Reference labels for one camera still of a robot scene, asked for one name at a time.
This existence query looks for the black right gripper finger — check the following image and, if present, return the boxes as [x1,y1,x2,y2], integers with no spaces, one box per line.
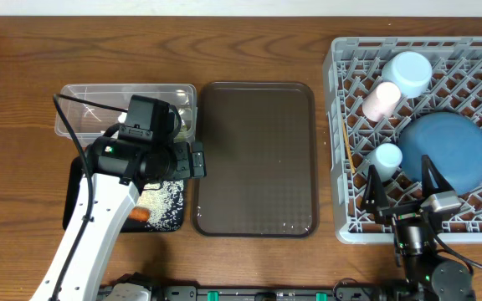
[360,165,389,213]
[421,155,453,196]

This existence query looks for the dark blue plate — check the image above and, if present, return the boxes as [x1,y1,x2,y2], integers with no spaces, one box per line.
[397,112,482,195]

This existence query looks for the wooden chopstick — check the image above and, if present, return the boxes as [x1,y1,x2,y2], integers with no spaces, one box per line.
[341,120,356,175]

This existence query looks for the light blue cup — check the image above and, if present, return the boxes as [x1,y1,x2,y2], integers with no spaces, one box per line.
[365,143,403,181]

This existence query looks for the white rice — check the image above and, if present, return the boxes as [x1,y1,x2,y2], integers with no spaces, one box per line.
[136,181,185,232]

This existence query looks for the orange carrot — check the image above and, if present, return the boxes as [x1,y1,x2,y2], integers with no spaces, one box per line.
[128,207,151,222]

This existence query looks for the pink cup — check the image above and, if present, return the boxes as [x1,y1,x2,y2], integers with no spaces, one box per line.
[361,82,401,122]

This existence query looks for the light blue rice bowl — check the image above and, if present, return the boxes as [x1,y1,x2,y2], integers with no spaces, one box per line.
[382,51,433,99]

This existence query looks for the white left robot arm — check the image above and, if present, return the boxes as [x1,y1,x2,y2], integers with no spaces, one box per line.
[33,136,206,300]

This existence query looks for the grey dishwasher rack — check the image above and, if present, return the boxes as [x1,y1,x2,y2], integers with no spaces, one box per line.
[323,37,482,244]

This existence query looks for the black plastic tray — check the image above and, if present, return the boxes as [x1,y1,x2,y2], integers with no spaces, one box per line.
[62,155,186,234]

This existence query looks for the brown serving tray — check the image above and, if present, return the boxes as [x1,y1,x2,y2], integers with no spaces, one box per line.
[192,81,319,238]

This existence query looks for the clear plastic bin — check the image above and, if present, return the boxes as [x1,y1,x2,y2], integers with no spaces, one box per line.
[59,84,197,147]

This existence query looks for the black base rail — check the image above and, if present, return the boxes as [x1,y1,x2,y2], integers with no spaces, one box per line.
[98,284,397,301]

